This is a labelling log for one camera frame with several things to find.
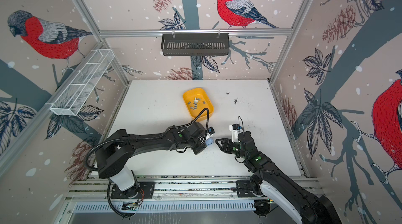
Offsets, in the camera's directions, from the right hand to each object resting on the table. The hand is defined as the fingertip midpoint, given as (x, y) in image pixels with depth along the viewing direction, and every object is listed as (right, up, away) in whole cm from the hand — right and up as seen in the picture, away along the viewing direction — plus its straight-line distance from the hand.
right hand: (217, 143), depth 80 cm
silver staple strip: (-13, +21, +29) cm, 39 cm away
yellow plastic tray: (-14, +16, +25) cm, 33 cm away
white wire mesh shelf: (-72, +25, -5) cm, 77 cm away
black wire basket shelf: (-11, +60, +23) cm, 65 cm away
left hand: (-6, -2, +3) cm, 7 cm away
